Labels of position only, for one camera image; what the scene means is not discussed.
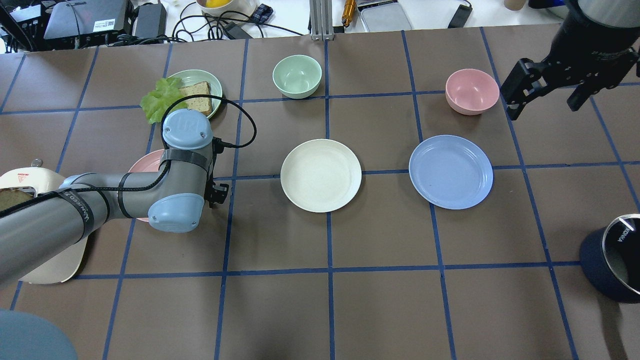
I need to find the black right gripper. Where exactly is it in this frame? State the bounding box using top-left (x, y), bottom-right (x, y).
top-left (500, 25), bottom-right (639, 121)

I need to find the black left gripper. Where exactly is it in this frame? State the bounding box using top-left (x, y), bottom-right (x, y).
top-left (207, 177), bottom-right (230, 208)

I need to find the pink plate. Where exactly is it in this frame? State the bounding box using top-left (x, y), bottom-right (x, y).
top-left (127, 149), bottom-right (168, 223)

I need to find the blue plate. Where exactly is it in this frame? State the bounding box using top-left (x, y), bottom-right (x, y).
top-left (407, 134), bottom-right (494, 210)

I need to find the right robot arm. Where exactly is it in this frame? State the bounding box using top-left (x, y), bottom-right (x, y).
top-left (500, 0), bottom-right (640, 121)

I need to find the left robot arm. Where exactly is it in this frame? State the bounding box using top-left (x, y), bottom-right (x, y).
top-left (0, 109), bottom-right (227, 286)

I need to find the pink bowl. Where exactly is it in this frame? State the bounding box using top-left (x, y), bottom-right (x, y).
top-left (445, 68), bottom-right (501, 116)

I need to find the bread slice on plate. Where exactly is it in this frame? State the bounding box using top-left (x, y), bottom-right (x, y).
top-left (179, 80), bottom-right (213, 117)

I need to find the cream plate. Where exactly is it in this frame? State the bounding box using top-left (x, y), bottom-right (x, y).
top-left (279, 139), bottom-right (363, 214)

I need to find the lettuce leaf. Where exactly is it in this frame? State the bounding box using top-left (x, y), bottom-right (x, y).
top-left (139, 76), bottom-right (183, 125)

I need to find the black power adapter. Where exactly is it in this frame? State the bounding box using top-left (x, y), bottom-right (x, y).
top-left (447, 4), bottom-right (473, 28)

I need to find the green plate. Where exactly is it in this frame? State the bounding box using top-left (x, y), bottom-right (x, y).
top-left (170, 69), bottom-right (224, 119)

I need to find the green bowl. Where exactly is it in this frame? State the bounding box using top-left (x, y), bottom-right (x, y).
top-left (272, 54), bottom-right (323, 100)

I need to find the cream toaster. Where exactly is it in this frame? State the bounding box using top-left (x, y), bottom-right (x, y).
top-left (0, 158), bottom-right (88, 285)

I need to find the dark blue pot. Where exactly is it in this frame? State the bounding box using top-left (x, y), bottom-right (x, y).
top-left (579, 213), bottom-right (640, 304)

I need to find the white bowl with yellow fruit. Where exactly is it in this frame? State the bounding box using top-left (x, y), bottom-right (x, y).
top-left (196, 0), bottom-right (258, 19)

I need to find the grey metal tray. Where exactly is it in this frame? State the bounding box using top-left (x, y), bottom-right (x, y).
top-left (356, 0), bottom-right (413, 32)

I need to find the bread slice in toaster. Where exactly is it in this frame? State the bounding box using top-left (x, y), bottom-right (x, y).
top-left (0, 188), bottom-right (34, 212)

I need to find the orange tool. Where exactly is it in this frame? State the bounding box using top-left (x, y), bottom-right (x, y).
top-left (341, 0), bottom-right (357, 28)

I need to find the black electronics box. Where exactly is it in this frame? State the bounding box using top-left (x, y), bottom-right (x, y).
top-left (43, 0), bottom-right (133, 41)

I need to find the black cable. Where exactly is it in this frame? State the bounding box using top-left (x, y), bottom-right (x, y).
top-left (167, 2), bottom-right (306, 43)

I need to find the aluminium profile post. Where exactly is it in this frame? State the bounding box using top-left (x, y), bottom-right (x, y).
top-left (309, 0), bottom-right (335, 41)

